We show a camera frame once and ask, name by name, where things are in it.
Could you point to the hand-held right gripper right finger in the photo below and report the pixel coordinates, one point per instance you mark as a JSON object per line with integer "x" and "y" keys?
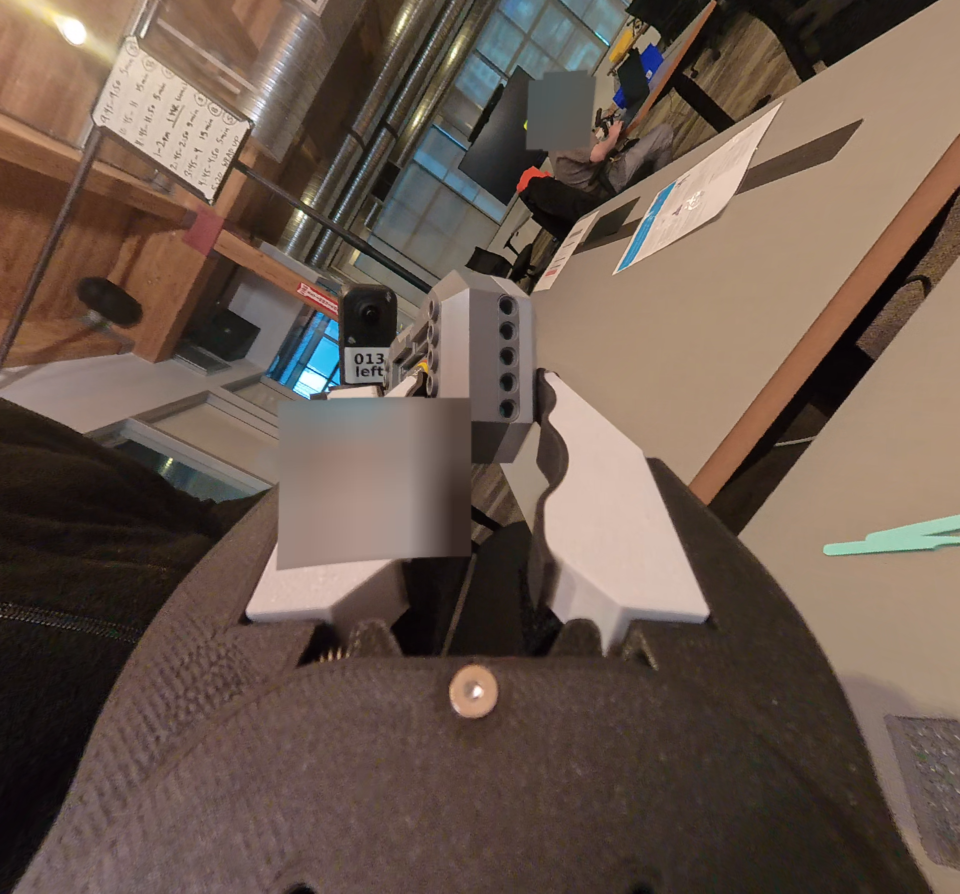
{"x": 623, "y": 534}

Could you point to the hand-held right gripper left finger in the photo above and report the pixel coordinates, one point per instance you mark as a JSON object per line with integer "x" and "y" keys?
{"x": 323, "y": 591}

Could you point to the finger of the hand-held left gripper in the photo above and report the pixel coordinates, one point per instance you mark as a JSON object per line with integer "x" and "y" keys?
{"x": 416, "y": 343}

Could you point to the grey toy battery box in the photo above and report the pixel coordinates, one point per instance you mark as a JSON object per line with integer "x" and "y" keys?
{"x": 480, "y": 340}

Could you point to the grey studded battery box cover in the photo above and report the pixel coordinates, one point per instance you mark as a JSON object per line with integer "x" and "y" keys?
{"x": 930, "y": 782}

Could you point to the white paper sheet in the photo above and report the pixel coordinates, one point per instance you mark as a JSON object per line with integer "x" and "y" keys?
{"x": 567, "y": 250}

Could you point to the black monitor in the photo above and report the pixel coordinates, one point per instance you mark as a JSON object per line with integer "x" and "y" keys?
{"x": 495, "y": 130}

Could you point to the person's dark clothing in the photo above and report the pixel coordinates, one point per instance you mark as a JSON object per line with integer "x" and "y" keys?
{"x": 90, "y": 609}

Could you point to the teal tweezers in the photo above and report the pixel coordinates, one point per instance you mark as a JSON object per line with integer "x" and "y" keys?
{"x": 900, "y": 539}

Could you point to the white sign board on stand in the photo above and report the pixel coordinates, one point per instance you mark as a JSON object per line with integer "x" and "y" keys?
{"x": 173, "y": 122}

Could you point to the printed paper sheet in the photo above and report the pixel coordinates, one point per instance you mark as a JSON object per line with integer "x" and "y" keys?
{"x": 698, "y": 190}

